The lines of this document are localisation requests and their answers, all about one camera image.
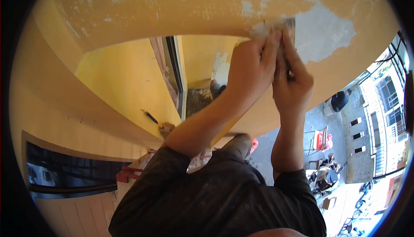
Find person's right hand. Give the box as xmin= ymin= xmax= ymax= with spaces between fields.
xmin=272 ymin=30 xmax=314 ymax=115

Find person's left hand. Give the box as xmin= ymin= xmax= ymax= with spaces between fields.
xmin=226 ymin=31 xmax=283 ymax=109

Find person's right fingers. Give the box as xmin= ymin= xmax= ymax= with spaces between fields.
xmin=281 ymin=30 xmax=305 ymax=76

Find person's left fingers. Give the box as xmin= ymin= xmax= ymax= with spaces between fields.
xmin=258 ymin=31 xmax=283 ymax=68

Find metal paint scraper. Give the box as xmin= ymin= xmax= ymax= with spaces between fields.
xmin=263 ymin=16 xmax=297 ymax=81

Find red and white chair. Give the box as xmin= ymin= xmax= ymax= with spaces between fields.
xmin=307 ymin=125 xmax=334 ymax=156

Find door with pink curtain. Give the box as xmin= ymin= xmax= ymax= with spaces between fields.
xmin=149 ymin=36 xmax=188 ymax=121

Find person's legs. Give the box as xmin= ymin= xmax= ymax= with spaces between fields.
xmin=221 ymin=133 xmax=253 ymax=161

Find white building with barred windows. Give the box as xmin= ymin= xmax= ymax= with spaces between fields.
xmin=351 ymin=32 xmax=409 ymax=179

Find pile of cardboard cartons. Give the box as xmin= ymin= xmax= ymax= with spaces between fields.
xmin=306 ymin=153 xmax=343 ymax=210

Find brown bristle brush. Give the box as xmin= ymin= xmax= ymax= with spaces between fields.
xmin=157 ymin=122 xmax=176 ymax=140

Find person's body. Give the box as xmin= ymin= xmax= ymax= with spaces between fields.
xmin=108 ymin=146 xmax=327 ymax=237

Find parked motorbike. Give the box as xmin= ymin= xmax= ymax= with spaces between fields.
xmin=352 ymin=182 xmax=372 ymax=220

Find dark window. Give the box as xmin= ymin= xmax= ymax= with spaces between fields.
xmin=25 ymin=140 xmax=131 ymax=199

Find black handled tool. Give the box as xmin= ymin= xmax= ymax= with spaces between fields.
xmin=141 ymin=109 xmax=159 ymax=124

